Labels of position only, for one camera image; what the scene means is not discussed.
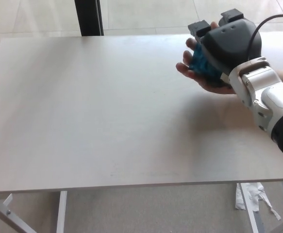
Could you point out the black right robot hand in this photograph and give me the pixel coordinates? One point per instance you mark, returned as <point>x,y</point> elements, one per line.
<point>231,43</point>

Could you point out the person's bare hand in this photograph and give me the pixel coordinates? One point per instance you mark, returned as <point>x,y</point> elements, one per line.
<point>186,65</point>

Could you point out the blue foil-wrapped cube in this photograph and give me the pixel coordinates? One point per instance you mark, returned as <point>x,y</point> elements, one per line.
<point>200,63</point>

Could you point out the white crumpled tissue paper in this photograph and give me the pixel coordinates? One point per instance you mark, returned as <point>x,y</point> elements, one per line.
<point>240,201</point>

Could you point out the white table leg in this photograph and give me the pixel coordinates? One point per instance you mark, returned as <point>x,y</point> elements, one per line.
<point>250,213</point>
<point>62,213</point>

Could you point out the white diagonal table brace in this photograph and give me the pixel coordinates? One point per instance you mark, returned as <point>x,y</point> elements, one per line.
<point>3,213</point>

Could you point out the black vertical door frame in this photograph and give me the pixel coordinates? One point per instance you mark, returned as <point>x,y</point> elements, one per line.
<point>88,17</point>

